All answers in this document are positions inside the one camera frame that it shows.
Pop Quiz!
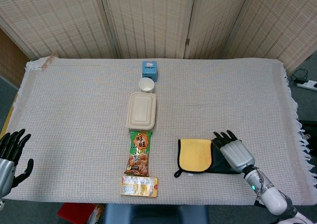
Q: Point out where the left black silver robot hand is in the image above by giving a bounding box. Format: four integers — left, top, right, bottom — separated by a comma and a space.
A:
0, 128, 34, 198

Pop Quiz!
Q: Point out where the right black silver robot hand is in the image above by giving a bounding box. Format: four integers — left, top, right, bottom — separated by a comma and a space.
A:
211, 129, 256, 173

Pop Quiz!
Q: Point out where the green and yellow microfiber towel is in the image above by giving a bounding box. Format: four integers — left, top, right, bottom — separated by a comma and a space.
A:
174, 138, 242, 178

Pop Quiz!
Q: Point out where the beige waffle-weave tablecloth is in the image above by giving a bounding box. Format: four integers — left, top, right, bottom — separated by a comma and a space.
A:
4, 57, 310, 206

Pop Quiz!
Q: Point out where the brown woven screen panel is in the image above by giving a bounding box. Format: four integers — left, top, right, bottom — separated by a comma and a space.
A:
0, 28, 31, 87

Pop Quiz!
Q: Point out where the red cardboard box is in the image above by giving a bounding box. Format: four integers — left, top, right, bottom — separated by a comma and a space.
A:
57, 203, 100, 222

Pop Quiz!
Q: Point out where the green orange snack bag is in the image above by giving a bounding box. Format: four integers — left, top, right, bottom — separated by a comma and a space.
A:
123, 130, 154, 177

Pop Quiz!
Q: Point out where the white power strip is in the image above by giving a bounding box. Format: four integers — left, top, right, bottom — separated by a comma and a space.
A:
296, 79, 317, 91

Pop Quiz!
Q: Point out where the blue robot torso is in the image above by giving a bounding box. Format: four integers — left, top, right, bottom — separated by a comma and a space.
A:
103, 204, 209, 224

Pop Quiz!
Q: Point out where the yellow plastic food packet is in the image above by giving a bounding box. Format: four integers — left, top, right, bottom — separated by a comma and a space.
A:
120, 175, 159, 198

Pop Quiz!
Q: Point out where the beige lidded lunch box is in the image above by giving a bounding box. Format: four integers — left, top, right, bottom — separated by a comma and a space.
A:
126, 92, 157, 131

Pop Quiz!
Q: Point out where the white paper cup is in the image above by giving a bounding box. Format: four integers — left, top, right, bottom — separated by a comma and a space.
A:
138, 77, 155, 93

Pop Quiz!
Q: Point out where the light blue cardboard box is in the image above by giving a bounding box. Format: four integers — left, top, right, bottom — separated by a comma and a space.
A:
142, 60, 159, 83

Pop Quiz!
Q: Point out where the woven bamboo screen panel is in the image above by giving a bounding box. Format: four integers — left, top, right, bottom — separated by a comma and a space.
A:
0, 0, 122, 60
222, 0, 317, 72
98, 0, 197, 60
184, 0, 251, 60

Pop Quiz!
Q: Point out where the black power cable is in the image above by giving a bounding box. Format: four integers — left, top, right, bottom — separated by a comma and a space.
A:
290, 67, 309, 85

